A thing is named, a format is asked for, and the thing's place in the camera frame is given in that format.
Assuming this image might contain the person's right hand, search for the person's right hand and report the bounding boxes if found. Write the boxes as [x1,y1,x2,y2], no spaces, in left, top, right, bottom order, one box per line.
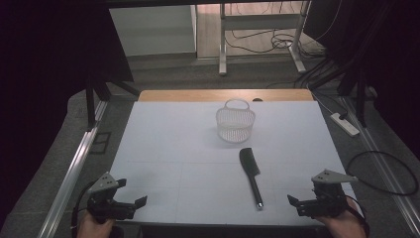
[315,197,368,238]

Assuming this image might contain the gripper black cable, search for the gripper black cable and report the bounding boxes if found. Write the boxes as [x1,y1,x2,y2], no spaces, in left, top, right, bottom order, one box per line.
[345,194,370,237]
[70,180,97,238]

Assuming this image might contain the black comb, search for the black comb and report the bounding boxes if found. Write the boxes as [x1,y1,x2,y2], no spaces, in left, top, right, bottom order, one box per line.
[239,147,264,210]

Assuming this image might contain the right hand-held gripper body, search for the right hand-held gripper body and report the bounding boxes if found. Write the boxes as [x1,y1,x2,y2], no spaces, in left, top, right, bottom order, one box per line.
[295,169,360,219]

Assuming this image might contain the black curtain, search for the black curtain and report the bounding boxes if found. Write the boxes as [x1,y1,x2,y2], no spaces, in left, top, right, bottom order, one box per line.
[0,0,135,229]
[303,0,420,160]

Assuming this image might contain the black floor cables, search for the black floor cables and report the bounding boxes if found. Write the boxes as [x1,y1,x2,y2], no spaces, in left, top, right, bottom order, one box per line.
[227,1,343,56]

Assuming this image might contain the black looped floor cable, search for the black looped floor cable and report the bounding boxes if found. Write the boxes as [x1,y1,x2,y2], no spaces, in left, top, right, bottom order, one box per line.
[345,151,420,196]

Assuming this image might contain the white power strip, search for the white power strip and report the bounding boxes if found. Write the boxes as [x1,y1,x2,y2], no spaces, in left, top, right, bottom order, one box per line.
[330,112,361,137]

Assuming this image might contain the white table mat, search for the white table mat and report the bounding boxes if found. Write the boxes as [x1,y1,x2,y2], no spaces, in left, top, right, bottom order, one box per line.
[108,100,358,227]

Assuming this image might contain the white desk frame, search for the white desk frame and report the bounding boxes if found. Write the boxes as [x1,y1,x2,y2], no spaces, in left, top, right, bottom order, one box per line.
[218,0,311,76]

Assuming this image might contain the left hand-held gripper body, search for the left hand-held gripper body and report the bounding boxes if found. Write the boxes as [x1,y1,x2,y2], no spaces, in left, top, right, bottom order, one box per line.
[86,172,137,224]

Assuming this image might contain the person's left hand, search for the person's left hand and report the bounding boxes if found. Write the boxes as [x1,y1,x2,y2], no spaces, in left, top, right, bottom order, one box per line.
[77,211,115,238]

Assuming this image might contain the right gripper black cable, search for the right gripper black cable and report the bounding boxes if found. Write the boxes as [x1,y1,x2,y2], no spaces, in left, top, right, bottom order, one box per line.
[345,194,370,237]

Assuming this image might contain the black metal stand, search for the black metal stand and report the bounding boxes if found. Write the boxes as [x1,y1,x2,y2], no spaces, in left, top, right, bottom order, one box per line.
[84,77,141,132]
[338,70,370,128]

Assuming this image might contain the white mesh basket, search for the white mesh basket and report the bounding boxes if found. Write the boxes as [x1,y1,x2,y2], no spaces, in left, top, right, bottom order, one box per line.
[216,98,257,144]

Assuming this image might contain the aluminium rail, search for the aluminium rail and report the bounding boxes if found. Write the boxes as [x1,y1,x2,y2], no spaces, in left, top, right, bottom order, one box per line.
[38,100,108,238]
[341,95,420,236]

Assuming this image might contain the white cabinet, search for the white cabinet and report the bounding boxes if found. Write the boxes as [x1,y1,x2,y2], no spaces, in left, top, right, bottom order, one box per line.
[109,4,198,58]

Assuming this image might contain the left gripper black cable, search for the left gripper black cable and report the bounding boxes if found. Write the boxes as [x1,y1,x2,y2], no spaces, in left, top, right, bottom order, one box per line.
[70,180,97,238]

